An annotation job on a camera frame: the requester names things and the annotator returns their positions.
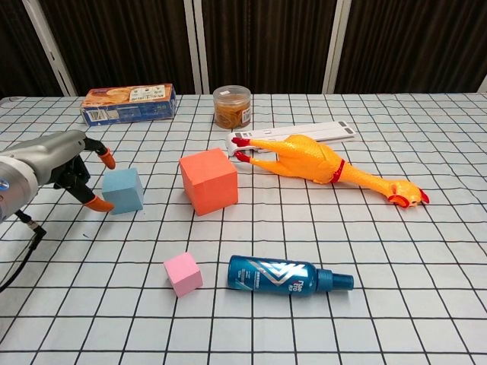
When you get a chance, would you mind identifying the yellow rubber chicken toy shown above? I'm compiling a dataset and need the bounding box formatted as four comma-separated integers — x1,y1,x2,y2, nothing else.
231,133,430,209

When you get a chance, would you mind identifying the orange foam cube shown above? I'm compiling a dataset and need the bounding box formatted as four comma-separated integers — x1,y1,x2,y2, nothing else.
179,147,240,217

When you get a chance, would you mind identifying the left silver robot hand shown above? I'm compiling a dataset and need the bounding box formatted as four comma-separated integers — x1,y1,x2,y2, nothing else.
0,129,116,213

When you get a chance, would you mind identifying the orange snack box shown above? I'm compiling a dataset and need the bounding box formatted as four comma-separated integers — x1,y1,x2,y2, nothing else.
79,82,177,126

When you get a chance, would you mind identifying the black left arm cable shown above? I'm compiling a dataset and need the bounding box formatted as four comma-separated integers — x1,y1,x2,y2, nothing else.
0,210,47,294

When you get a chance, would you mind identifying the light blue foam cube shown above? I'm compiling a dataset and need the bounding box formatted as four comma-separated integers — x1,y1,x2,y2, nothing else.
100,167,145,216

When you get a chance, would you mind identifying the blue spray bottle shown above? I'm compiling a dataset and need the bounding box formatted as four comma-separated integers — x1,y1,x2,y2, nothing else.
227,255,355,295

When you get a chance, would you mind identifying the pink foam cube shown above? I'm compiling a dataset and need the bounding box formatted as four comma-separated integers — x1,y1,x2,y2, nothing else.
163,251,203,298

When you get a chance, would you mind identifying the checkered tablecloth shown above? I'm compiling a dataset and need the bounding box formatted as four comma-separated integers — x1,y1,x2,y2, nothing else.
0,92,487,365

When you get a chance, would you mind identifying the clear jar of rubber bands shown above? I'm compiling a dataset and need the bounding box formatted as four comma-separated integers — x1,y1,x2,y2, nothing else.
212,85,253,129

